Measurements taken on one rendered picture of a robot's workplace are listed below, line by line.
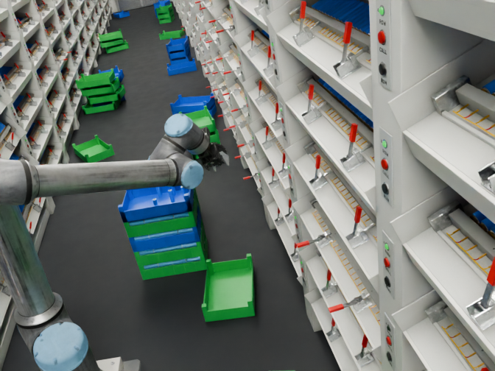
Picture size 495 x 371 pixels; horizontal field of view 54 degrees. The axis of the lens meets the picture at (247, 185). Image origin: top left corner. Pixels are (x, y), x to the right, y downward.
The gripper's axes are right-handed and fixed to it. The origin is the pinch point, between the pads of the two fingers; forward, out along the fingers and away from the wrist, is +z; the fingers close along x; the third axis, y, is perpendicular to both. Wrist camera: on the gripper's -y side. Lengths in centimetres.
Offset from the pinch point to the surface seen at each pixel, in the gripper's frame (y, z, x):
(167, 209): 6.5, 5.0, -31.1
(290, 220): 32.1, 8.7, 16.4
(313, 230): 52, -23, 29
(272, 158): 7.9, 2.6, 19.3
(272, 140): -3.4, 8.2, 20.7
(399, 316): 90, -71, 46
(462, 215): 83, -86, 61
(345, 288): 74, -37, 34
